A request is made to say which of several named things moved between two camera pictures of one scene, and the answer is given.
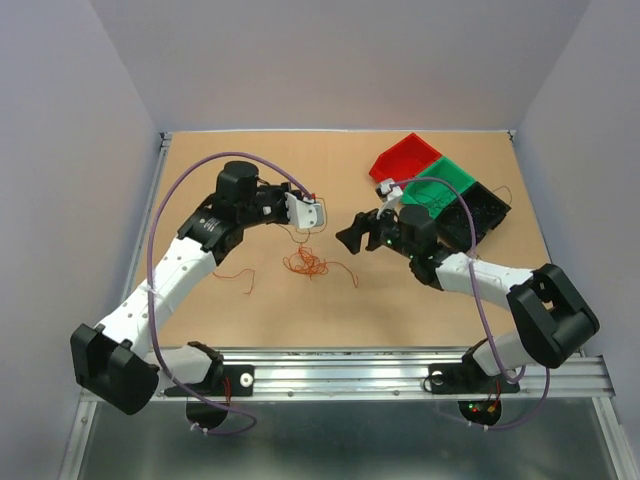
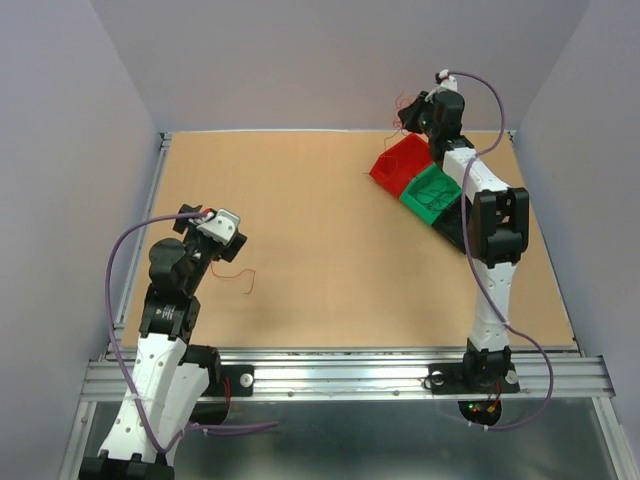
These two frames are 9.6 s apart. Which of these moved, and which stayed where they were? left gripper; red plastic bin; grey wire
Moved: left gripper; grey wire
Stayed: red plastic bin
